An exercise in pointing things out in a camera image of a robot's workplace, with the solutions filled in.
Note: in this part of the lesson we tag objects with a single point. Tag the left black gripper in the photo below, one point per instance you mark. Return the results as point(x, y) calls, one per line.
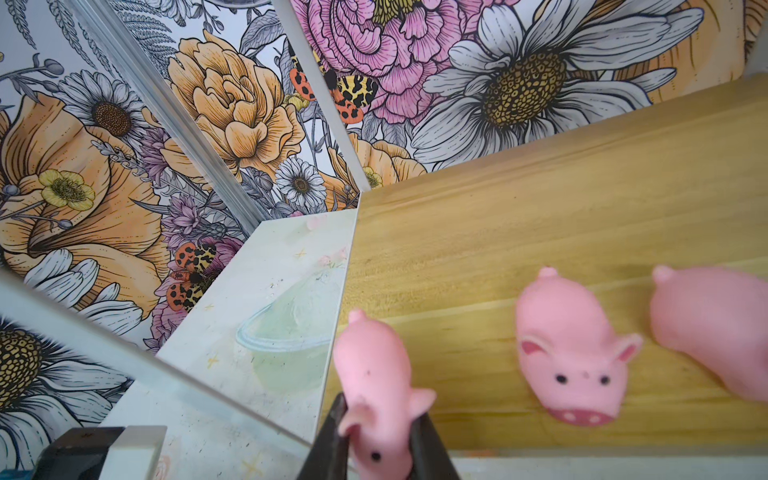
point(103, 453)

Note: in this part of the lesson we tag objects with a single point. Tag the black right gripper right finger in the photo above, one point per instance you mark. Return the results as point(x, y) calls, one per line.
point(431, 460)

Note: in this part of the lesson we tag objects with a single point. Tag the left aluminium corner post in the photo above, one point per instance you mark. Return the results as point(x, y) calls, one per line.
point(105, 26)

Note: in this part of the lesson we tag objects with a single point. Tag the pink toy pig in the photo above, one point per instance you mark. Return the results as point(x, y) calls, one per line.
point(375, 373)
point(718, 317)
point(570, 355)

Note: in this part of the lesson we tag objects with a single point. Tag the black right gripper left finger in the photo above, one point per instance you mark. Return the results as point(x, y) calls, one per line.
point(328, 457)

